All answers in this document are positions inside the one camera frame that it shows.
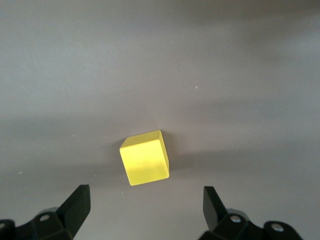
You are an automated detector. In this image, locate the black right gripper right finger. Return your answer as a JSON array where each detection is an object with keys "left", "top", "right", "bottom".
[{"left": 199, "top": 186, "right": 305, "bottom": 240}]

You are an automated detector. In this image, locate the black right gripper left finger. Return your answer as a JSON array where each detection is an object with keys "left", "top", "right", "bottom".
[{"left": 0, "top": 184, "right": 91, "bottom": 240}]

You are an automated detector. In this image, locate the yellow cube block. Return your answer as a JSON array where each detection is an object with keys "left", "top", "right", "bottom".
[{"left": 119, "top": 129, "right": 170, "bottom": 187}]

